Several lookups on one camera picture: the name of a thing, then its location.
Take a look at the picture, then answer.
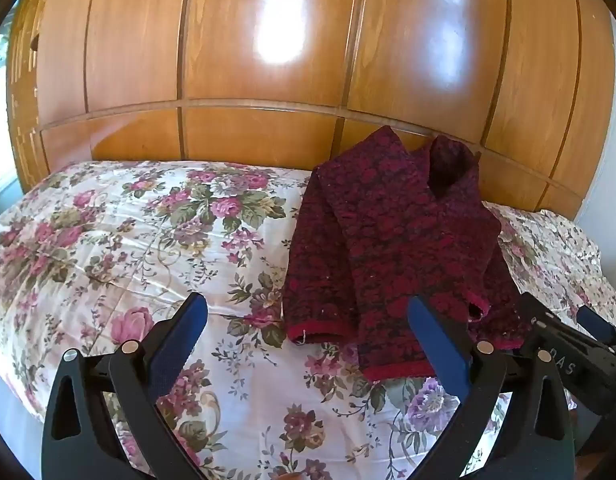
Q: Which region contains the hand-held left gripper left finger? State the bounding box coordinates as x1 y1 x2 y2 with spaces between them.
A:
40 292 210 480

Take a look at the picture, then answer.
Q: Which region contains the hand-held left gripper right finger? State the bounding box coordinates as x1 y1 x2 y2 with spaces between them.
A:
407 294 576 480

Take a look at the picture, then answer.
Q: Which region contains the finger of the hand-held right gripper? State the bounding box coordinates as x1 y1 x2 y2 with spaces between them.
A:
577 306 616 347
517 292 572 355

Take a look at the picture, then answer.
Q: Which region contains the dark red knitted sweater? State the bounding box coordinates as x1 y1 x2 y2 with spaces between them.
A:
283 126 531 383

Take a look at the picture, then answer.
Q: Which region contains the floral bed blanket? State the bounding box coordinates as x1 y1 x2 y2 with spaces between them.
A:
0 160 616 480

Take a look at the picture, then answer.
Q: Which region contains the white bed sheet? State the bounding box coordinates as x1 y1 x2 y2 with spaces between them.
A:
0 360 45 480

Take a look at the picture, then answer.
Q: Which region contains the wooden wardrobe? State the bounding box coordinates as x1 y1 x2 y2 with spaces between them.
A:
5 0 616 221

